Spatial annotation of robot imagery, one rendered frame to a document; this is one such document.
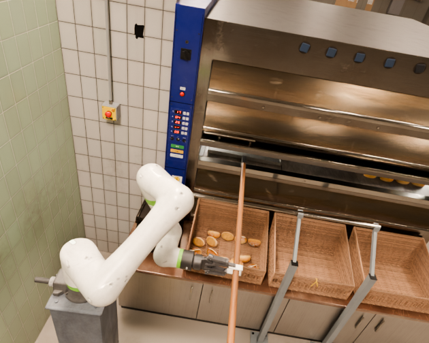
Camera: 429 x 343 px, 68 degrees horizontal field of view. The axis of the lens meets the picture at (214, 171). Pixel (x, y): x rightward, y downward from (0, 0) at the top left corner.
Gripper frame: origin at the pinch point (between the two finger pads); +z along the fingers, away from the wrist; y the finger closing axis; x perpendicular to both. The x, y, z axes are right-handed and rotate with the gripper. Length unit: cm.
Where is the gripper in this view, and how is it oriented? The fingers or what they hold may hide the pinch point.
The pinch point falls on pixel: (235, 269)
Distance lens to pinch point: 161.2
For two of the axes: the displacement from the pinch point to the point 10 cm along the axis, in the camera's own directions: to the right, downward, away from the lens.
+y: -1.5, 8.0, 5.7
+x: -1.2, 5.6, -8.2
